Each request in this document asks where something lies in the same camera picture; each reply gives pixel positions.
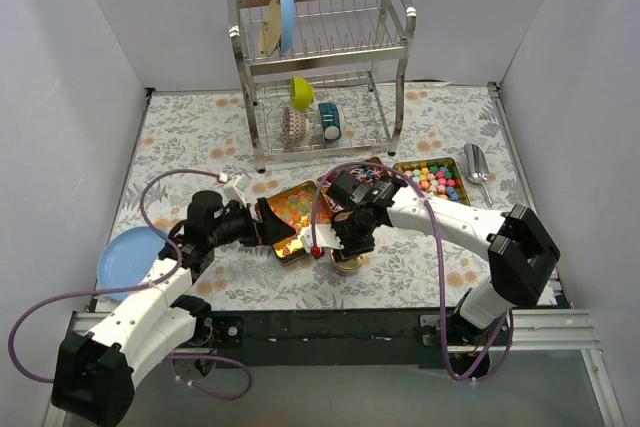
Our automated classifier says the gold tin with lollipops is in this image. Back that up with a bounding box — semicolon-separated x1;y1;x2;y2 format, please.
316;157;389;213

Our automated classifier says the tin with gummy candies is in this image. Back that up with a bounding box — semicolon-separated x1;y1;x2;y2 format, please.
267;181;316;265

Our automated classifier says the gold round jar lid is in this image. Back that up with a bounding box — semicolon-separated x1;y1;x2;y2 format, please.
330;250;366;272

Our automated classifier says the clear glass jar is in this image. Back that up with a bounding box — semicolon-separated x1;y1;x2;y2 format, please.
331;254;366;275

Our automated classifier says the tin with star candies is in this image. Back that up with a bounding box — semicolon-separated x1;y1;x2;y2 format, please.
393;157;471;206

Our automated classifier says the silver metal scoop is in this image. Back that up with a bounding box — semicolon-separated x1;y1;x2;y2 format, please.
463;142;494;207

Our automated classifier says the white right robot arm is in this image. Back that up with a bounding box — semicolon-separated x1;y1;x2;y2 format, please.
327;172;561;345

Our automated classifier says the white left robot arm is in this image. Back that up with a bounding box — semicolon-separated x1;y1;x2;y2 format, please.
52;191;296;426

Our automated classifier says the light blue plate on table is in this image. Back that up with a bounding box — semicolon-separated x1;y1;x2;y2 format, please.
97;226;165;290

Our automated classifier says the teal mug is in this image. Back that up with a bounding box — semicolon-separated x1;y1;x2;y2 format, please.
318;102;343;143

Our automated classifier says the patterned ceramic bowl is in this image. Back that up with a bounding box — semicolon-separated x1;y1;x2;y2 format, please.
281;107;308;148

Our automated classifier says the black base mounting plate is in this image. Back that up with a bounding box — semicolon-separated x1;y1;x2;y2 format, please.
154;308;513;371

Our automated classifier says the green bowl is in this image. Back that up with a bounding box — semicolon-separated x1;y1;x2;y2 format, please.
289;76;315;112

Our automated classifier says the steel dish rack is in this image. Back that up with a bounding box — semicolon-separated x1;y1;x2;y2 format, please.
227;0;417;173

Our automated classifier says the beige wooden plate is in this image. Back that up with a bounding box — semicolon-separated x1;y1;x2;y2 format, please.
259;0;282;57

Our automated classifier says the light blue plate in rack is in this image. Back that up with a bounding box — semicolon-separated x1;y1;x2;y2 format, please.
271;0;296;56

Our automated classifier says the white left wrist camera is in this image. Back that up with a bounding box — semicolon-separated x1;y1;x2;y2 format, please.
222;174;250;207

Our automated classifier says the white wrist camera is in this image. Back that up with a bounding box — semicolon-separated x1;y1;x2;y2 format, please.
299;224;344;259
222;174;250;207

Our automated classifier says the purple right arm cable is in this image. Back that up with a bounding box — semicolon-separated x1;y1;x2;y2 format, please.
309;162;516;383

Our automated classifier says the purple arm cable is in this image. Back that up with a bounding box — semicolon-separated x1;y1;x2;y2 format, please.
309;162;516;383
6;168;254;402

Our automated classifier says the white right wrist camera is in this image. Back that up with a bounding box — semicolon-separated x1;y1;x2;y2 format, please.
299;224;344;259

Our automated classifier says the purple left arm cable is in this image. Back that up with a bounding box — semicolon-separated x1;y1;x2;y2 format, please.
6;168;254;402

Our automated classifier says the aluminium frame rail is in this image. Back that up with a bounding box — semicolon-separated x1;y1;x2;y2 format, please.
41;310;626;427

